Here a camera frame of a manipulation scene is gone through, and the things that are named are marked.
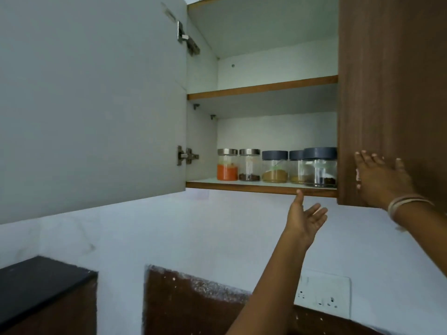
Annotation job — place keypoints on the steel-lid jar orange powder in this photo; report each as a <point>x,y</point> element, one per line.
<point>227,170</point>

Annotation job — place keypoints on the person's right hand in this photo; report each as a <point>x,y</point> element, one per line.
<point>384,184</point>

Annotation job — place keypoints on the grey-lid jar brown powder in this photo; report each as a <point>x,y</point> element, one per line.
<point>275,174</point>

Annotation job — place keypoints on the white wall socket plate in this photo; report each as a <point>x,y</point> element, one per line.
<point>324,293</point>

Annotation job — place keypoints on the person's left hand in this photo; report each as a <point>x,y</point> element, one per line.
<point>300,223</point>

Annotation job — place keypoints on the steel-lid jar dark spice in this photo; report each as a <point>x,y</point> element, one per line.
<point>249,165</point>

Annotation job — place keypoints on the person's left forearm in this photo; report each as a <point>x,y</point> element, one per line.
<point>265,289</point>

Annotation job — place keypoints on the person's right little finger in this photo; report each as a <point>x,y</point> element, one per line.
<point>400,165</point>

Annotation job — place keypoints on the black stone slab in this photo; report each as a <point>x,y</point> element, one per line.
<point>38,286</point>

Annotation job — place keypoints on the person's right middle finger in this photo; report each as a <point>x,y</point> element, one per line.
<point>368,157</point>

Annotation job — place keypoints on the brown wood cabinet door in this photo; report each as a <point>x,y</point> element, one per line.
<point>391,83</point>

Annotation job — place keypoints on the metal cabinet door hinge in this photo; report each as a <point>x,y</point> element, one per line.
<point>185,156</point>
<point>187,40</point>

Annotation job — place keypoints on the large grey-lid glass jar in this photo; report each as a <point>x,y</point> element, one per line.
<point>319,163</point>

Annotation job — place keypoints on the white-lined open cabinet door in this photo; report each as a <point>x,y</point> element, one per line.
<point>90,101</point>

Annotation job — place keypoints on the person's left thumb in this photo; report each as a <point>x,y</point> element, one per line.
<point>299,198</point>

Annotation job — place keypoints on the wood-edged cabinet shelf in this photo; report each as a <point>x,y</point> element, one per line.
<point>262,87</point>

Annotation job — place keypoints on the person's right thumb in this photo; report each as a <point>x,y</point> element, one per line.
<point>358,179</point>

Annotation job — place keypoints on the white wall cabinet body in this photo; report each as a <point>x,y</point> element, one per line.
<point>204,132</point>

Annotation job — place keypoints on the brown wooden back panel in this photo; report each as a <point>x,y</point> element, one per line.
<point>188,303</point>

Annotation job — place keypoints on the person's right forearm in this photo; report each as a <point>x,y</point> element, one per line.
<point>424,237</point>

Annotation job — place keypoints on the pale thin wrist bangles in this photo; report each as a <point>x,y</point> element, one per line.
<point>407,204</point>

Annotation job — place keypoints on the grey-lid jar partly hidden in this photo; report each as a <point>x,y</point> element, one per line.
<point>296,167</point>

